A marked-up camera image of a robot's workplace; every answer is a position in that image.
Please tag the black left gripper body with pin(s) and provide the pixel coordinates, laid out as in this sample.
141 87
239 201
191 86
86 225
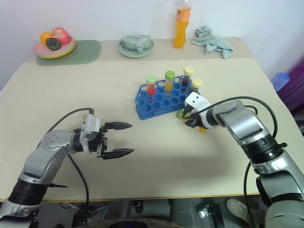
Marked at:
99 142

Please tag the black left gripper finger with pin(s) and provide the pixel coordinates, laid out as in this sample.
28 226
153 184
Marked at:
118 126
118 152

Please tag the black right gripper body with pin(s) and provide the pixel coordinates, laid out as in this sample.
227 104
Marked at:
193 118

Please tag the green-capped orange liquid test tube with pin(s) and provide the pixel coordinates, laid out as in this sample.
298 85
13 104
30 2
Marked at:
179 115

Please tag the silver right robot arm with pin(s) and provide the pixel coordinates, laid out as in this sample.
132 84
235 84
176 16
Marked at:
247 123

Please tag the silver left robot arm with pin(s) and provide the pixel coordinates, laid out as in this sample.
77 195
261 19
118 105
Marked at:
45 156

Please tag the blue test tube rack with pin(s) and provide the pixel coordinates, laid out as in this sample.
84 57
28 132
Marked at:
161 111

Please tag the cream-capped dark brown test tube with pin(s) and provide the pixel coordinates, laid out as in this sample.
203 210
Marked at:
196 82

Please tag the cream-capped dark red test tube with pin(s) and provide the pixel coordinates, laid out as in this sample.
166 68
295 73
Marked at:
186 80

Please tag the green-capped yellow liquid test tube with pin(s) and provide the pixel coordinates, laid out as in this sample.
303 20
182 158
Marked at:
169 85

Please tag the green-capped red liquid test tube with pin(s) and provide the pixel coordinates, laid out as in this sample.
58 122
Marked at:
151 89

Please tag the black zip tie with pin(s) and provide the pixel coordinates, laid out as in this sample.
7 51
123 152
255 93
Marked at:
57 185

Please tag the pale green plate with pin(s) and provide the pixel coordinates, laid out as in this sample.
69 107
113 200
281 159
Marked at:
135 54

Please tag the orange soda plastic bottle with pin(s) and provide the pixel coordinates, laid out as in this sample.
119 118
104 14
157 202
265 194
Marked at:
181 35

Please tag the crumpled grey cloth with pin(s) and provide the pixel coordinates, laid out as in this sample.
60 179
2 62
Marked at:
211 38

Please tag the small grey-green cup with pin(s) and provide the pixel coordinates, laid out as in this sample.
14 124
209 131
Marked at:
139 48

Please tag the green placemat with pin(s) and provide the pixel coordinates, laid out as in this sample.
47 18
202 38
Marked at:
85 51

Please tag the grey-green stacked bowls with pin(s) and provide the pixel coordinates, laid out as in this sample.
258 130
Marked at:
131 42

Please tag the yellow plate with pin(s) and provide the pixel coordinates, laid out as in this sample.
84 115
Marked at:
69 52

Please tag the white shoe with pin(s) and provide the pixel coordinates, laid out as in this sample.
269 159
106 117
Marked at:
236 209

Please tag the blue ribbed plastic stack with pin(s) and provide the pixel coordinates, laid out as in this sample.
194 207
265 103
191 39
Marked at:
281 80

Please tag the dark green toy fruit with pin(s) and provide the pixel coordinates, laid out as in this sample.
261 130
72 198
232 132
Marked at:
52 44

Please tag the purple plastic object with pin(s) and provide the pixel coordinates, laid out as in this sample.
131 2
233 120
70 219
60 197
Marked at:
294 88

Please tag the red toy apple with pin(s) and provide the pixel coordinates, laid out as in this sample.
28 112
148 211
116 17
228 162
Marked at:
62 35

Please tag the pink plate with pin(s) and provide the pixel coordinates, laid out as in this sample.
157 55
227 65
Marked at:
38 48

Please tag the orange toy fruit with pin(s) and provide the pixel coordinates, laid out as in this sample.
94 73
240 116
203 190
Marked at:
45 36

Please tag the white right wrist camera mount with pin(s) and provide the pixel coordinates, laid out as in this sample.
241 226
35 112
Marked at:
197 101

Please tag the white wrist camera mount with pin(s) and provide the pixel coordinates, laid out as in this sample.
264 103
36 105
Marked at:
197 101
91 123

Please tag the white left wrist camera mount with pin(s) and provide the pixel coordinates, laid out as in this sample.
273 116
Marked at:
91 123

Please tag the black metal bracket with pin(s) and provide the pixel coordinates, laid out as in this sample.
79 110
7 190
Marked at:
211 215
82 217

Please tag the grey table pedestal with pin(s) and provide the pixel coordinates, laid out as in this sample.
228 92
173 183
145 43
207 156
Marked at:
183 211

